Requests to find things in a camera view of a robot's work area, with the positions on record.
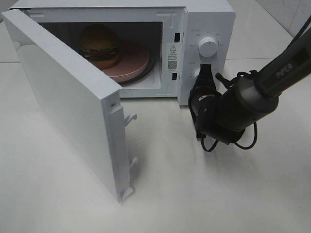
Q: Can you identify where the burger with lettuce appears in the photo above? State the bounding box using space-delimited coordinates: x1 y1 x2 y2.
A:
78 24 121 69

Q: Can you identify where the glass microwave turntable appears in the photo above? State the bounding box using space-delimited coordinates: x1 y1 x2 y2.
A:
119 55 156 86

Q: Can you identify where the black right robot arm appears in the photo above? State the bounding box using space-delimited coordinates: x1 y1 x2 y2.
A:
188 30 311 144

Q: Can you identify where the white timer knob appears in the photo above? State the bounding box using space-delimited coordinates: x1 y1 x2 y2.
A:
193 69 200 81

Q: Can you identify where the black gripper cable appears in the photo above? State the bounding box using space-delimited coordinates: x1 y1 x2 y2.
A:
189 21 311 152

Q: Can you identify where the white microwave door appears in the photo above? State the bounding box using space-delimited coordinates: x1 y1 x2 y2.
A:
2 9 137 202

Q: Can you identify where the upper white power knob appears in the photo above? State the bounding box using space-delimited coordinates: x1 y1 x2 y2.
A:
198 35 218 57

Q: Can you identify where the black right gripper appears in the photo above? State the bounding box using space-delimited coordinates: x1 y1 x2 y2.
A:
188 64 220 121

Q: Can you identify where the pink round plate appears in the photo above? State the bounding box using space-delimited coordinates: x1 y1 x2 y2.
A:
102 40 150 83

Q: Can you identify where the white microwave oven body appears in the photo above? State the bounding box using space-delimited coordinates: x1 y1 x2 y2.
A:
8 0 235 105

